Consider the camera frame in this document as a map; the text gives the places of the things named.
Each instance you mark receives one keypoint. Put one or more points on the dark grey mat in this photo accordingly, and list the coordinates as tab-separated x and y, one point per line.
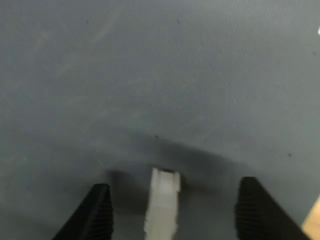
150	87

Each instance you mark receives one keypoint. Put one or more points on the white plastic terminal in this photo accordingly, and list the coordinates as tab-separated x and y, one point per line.
162	202

